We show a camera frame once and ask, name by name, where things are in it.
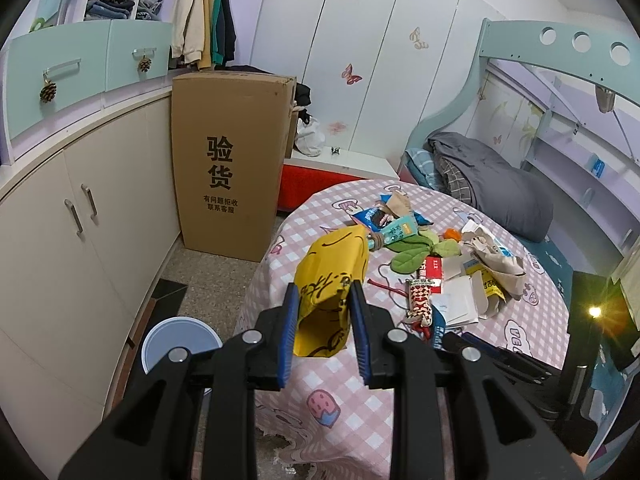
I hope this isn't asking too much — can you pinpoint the purple bed shelf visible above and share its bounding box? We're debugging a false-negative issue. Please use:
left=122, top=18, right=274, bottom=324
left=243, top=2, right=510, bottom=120
left=520, top=105, right=640, bottom=271

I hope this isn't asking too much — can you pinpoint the cream hanging jacket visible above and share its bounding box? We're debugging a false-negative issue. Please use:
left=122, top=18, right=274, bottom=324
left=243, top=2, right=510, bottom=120
left=171, top=0, right=217, bottom=68

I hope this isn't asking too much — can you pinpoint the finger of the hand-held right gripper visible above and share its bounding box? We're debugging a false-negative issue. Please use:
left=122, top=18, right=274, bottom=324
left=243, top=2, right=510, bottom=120
left=441, top=331, right=558, bottom=386

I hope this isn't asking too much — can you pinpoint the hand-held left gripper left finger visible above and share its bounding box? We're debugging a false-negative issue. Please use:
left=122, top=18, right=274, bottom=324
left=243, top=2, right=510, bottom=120
left=59, top=282, right=301, bottom=480

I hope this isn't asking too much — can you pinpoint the dark hanging jacket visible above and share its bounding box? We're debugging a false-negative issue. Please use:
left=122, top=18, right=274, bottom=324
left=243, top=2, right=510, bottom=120
left=215, top=0, right=237, bottom=63

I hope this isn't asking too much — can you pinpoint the tall cardboard box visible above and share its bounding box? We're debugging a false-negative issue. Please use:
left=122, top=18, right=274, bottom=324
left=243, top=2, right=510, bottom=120
left=171, top=71, right=298, bottom=263

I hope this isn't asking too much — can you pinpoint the white plastic bag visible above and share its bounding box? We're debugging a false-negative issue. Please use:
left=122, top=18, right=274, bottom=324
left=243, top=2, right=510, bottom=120
left=294, top=116, right=327, bottom=157

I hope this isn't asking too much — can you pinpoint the mustard hanging garment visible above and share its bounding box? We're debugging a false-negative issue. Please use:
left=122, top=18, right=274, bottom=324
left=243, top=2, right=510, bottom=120
left=200, top=0, right=221, bottom=70

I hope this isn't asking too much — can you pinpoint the small beige paper piece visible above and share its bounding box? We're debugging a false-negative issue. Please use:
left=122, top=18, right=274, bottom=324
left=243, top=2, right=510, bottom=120
left=382, top=190, right=413, bottom=218

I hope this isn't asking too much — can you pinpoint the crumpled beige paper bag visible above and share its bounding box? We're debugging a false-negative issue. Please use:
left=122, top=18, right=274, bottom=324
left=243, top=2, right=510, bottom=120
left=460, top=219, right=528, bottom=301

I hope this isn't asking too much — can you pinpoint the teal drawer unit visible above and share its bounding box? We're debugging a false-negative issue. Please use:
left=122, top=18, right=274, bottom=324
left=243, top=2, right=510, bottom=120
left=0, top=19, right=176, bottom=166

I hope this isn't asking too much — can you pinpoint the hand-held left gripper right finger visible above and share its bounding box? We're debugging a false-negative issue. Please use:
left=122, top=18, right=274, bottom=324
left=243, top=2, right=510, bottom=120
left=348, top=280, right=583, bottom=480

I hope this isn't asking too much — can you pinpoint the white paper box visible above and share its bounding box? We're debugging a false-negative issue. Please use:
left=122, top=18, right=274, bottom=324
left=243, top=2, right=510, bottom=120
left=432, top=275, right=493, bottom=326

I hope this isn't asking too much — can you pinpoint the white wardrobe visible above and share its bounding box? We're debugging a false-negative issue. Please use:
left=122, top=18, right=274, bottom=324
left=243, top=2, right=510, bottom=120
left=247, top=0, right=511, bottom=171

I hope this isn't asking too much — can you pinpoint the teal bed sheet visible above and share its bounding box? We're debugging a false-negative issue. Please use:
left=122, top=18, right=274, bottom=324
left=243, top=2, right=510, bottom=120
left=520, top=237, right=576, bottom=301

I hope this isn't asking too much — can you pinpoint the green leaf-shaped cloth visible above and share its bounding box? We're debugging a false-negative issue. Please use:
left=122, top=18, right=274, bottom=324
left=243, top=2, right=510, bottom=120
left=387, top=234, right=463, bottom=275

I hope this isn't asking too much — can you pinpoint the grey duvet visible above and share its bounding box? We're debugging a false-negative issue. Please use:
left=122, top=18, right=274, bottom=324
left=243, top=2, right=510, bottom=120
left=425, top=131, right=555, bottom=243

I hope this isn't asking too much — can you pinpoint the teal snack packet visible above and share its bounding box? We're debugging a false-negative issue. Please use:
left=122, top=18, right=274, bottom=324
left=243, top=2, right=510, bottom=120
left=367, top=214, right=418, bottom=251

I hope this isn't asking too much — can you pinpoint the black garment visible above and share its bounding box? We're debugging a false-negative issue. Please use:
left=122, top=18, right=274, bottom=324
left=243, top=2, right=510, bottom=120
left=292, top=82, right=313, bottom=126

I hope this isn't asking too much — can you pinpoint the yellow label box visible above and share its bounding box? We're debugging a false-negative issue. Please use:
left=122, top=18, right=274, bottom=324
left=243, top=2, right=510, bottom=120
left=470, top=270, right=506, bottom=318

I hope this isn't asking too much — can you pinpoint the cream floor cabinet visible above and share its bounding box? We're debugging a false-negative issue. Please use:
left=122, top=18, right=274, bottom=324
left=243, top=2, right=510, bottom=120
left=0, top=80, right=183, bottom=436

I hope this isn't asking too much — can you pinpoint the red patterned packet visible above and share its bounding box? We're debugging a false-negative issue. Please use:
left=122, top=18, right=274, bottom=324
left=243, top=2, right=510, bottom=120
left=404, top=277, right=435, bottom=326

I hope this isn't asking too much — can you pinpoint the dark blue snack packet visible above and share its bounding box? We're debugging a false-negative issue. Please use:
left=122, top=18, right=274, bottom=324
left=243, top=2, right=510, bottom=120
left=348, top=205, right=396, bottom=228

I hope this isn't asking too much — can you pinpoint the red bench with white top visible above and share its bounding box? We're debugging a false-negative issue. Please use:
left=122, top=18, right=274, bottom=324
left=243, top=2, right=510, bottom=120
left=277, top=152, right=401, bottom=216

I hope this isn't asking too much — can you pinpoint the light blue plastic bin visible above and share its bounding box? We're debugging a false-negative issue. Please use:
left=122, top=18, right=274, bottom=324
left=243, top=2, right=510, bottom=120
left=141, top=316, right=223, bottom=376

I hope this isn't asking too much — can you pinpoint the teal bunk bed frame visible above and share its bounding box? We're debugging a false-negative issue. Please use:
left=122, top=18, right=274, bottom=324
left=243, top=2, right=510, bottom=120
left=400, top=17, right=640, bottom=281

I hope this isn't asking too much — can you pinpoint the blue checked bedding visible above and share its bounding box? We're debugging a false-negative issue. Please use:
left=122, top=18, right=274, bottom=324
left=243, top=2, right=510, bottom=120
left=404, top=147, right=441, bottom=191

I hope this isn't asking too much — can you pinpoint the green hanging garment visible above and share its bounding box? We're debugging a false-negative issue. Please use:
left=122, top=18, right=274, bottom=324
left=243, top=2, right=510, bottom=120
left=210, top=0, right=224, bottom=58

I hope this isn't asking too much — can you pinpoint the yellow paper bag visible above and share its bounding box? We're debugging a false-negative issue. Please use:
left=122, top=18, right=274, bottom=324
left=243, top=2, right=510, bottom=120
left=292, top=225, right=372, bottom=359

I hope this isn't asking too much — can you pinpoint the pink checked tablecloth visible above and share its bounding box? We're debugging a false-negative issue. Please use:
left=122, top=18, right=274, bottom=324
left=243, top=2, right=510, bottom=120
left=235, top=178, right=571, bottom=480

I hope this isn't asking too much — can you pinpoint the blue wrapper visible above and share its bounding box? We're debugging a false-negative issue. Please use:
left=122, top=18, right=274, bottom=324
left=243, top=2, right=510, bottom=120
left=431, top=307, right=447, bottom=351

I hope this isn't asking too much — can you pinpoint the red string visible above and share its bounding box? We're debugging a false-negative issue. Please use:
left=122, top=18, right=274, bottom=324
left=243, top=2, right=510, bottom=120
left=368, top=279, right=408, bottom=295

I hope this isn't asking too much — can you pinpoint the red and white box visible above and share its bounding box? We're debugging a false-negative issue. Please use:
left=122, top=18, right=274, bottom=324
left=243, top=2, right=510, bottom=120
left=417, top=256, right=445, bottom=295

